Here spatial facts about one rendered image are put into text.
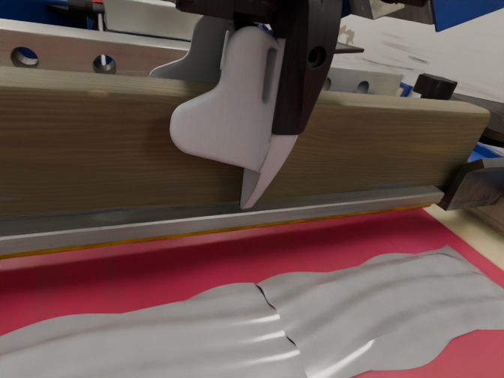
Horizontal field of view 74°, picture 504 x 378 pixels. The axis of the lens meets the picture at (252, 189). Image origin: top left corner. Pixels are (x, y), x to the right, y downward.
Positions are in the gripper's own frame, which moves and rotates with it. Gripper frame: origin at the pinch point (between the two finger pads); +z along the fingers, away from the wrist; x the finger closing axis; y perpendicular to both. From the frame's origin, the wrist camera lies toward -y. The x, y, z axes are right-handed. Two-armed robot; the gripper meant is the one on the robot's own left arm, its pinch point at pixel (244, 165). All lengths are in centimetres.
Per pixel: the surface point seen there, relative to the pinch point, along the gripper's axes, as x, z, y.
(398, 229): 1.8, 5.9, -14.9
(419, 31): -170, -5, -200
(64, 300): 3.1, 5.8, 10.3
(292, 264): 3.4, 5.8, -3.2
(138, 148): 1.2, -1.8, 6.5
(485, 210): 2.2, 4.6, -25.4
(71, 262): 0.3, 5.8, 10.0
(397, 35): -188, 0, -200
